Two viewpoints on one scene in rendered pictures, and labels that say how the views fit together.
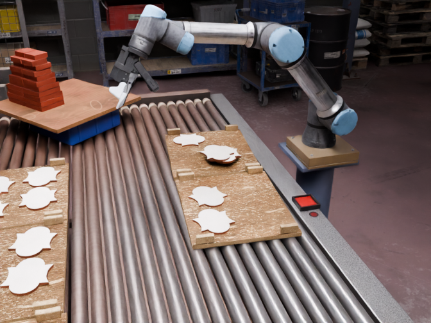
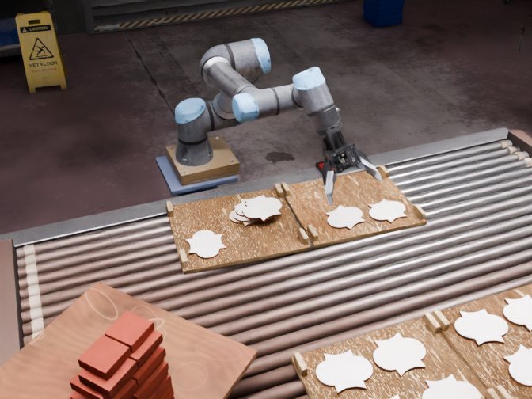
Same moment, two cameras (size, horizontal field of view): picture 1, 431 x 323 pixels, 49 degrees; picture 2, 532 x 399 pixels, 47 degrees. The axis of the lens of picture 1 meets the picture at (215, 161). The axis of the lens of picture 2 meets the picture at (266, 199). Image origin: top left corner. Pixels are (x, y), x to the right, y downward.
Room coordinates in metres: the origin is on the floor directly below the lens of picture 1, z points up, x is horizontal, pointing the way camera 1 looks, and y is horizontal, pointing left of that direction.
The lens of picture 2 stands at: (1.85, 1.62, 2.18)
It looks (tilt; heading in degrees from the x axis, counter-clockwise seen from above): 35 degrees down; 264
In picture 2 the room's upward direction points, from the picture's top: straight up
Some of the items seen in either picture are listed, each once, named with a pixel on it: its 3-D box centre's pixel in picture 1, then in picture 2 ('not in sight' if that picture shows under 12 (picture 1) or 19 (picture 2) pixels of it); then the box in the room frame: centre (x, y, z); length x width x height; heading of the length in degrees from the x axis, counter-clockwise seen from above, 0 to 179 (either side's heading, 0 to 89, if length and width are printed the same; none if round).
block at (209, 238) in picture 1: (204, 238); (419, 211); (1.15, 0.03, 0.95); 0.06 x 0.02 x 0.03; 102
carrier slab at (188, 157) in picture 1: (210, 152); (234, 227); (1.78, 0.02, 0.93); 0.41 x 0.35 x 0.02; 10
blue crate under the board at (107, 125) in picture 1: (74, 118); not in sight; (2.06, 0.67, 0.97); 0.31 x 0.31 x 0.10; 55
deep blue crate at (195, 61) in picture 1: (207, 46); not in sight; (6.08, 0.10, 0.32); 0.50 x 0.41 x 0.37; 102
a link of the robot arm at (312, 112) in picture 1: (322, 107); (192, 119); (1.91, -0.46, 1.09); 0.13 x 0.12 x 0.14; 17
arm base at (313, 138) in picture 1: (319, 131); (193, 145); (1.91, -0.46, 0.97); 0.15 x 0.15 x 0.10
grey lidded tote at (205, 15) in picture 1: (213, 12); not in sight; (6.06, 0.02, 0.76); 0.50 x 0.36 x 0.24; 112
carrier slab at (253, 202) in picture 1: (233, 205); (350, 204); (1.37, -0.06, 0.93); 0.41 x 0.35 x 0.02; 12
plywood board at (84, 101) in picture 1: (66, 102); (108, 386); (2.12, 0.71, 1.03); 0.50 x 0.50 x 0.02; 55
